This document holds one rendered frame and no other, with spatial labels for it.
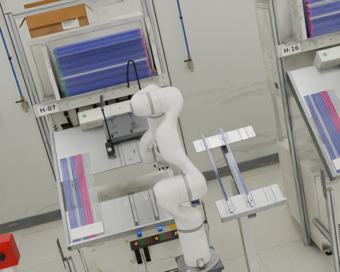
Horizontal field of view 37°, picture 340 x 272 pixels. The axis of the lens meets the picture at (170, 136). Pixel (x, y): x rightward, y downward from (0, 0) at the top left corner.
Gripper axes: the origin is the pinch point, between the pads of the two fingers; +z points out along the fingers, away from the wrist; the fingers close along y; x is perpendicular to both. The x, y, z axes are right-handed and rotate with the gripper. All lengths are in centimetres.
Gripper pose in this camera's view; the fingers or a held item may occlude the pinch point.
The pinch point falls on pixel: (164, 165)
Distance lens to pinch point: 281.9
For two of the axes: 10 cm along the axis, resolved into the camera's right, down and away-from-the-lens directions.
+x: 2.5, 9.1, -3.3
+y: -9.7, 2.4, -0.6
